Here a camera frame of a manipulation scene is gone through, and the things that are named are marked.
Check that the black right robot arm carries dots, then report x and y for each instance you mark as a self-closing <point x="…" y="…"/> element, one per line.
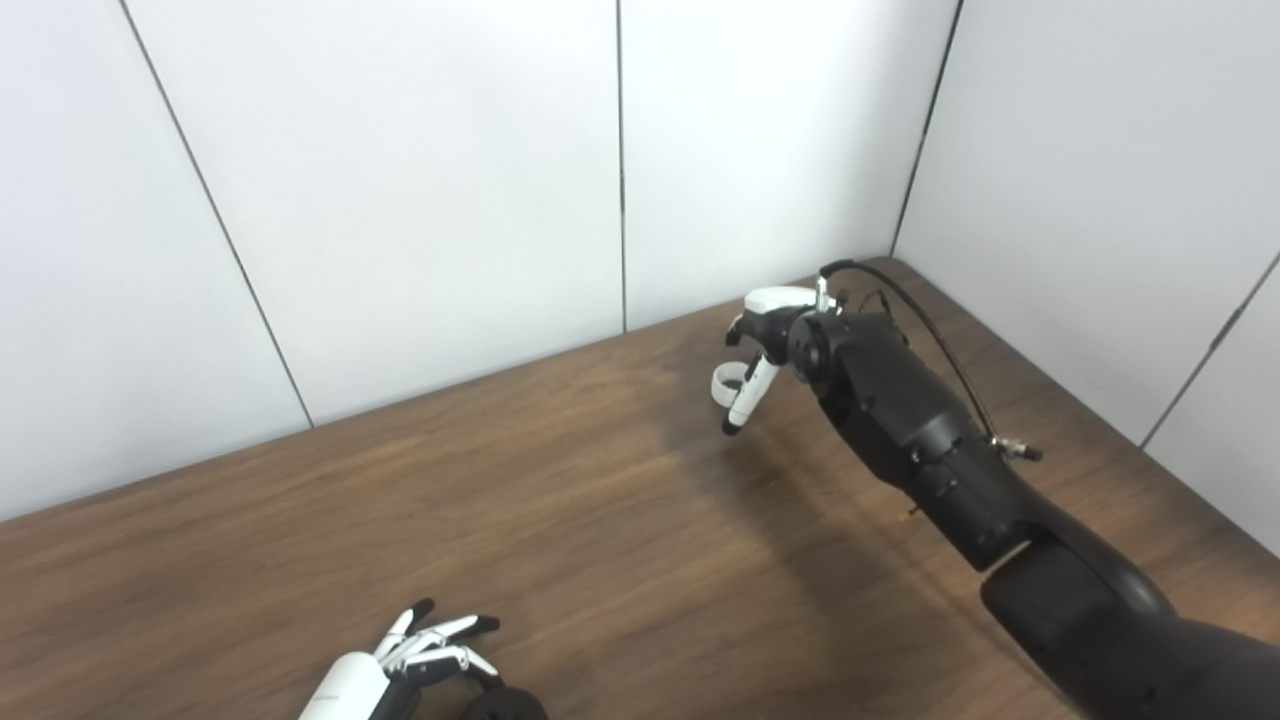
<point x="920" y="430"/>

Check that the round black plastic part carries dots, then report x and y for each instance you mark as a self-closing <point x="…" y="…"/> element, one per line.
<point x="505" y="705"/>

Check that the white and black left hand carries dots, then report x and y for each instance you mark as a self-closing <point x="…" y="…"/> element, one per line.
<point x="350" y="692"/>

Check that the white and black right hand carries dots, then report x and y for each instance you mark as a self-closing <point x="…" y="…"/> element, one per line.
<point x="780" y="300"/>

